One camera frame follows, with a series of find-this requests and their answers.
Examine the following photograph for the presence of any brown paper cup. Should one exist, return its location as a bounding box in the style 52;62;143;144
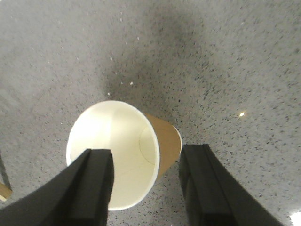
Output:
66;100;182;211

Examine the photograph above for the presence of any wooden object at edge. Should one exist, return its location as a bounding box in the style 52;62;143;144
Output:
0;157;13;202

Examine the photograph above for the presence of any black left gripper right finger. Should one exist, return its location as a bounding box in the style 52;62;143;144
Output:
179;144;281;226

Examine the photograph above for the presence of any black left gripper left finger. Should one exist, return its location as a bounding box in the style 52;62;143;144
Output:
0;149;114;226

